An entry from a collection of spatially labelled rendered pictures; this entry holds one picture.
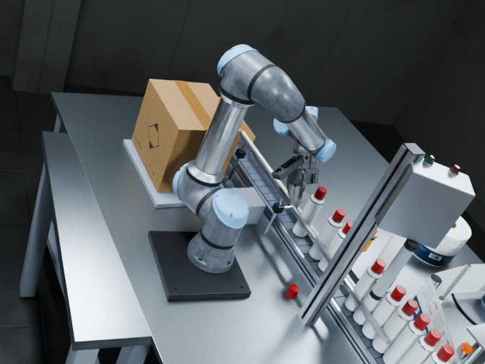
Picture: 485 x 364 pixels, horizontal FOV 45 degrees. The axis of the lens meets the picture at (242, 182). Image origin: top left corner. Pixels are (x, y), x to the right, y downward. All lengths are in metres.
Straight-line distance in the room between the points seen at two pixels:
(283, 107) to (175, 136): 0.48
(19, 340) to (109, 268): 0.92
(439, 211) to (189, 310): 0.74
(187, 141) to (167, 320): 0.59
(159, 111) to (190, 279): 0.60
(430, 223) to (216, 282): 0.66
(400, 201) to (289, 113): 0.37
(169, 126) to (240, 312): 0.64
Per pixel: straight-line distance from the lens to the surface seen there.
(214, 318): 1.76
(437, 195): 1.53
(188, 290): 1.76
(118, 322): 1.66
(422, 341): 1.74
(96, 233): 1.87
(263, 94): 1.57
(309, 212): 2.01
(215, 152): 1.73
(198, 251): 1.82
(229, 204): 1.74
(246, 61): 1.61
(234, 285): 1.83
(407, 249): 1.60
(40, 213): 2.38
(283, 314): 1.87
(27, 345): 2.61
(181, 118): 1.96
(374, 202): 1.60
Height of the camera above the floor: 2.11
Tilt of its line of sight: 34 degrees down
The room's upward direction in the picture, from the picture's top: 24 degrees clockwise
